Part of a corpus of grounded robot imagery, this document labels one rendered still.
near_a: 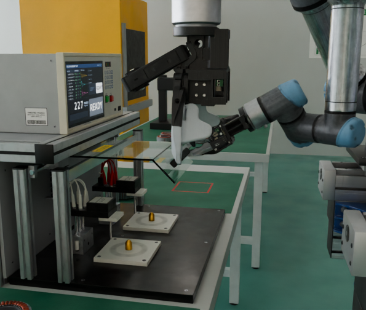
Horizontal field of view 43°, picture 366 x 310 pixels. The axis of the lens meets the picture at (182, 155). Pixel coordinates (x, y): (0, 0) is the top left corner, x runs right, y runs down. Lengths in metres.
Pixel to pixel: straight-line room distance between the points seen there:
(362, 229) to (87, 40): 4.35
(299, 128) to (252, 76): 5.27
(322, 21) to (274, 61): 5.17
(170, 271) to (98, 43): 3.96
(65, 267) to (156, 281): 0.22
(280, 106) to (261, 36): 5.31
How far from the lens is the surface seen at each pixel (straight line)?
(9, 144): 1.15
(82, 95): 1.31
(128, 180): 1.52
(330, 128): 1.21
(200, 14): 0.71
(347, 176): 1.42
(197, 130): 0.69
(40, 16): 5.28
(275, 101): 1.21
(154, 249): 1.34
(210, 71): 0.70
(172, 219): 1.57
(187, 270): 1.24
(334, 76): 1.20
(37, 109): 1.26
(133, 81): 0.74
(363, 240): 0.95
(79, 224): 1.37
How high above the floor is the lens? 1.31
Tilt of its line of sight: 12 degrees down
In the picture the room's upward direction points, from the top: straight up
